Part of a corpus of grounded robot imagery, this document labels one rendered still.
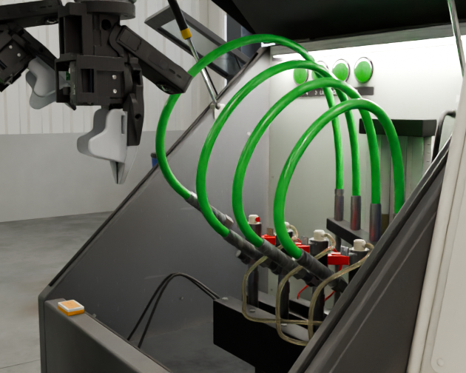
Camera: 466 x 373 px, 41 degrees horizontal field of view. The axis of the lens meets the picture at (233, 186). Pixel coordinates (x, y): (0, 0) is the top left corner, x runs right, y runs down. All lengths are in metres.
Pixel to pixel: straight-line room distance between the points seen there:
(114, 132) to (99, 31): 0.12
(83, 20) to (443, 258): 0.50
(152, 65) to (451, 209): 0.40
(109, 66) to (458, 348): 0.51
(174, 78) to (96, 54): 0.10
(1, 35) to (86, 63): 0.30
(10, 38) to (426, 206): 0.64
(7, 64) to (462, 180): 0.65
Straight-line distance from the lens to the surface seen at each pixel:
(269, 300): 1.09
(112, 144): 0.75
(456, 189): 0.79
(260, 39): 1.04
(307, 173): 1.35
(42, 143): 7.66
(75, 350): 1.12
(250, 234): 0.84
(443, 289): 0.79
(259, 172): 1.44
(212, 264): 1.40
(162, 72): 0.78
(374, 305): 0.75
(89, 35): 0.75
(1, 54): 1.00
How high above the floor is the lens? 1.31
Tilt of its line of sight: 7 degrees down
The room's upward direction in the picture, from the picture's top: straight up
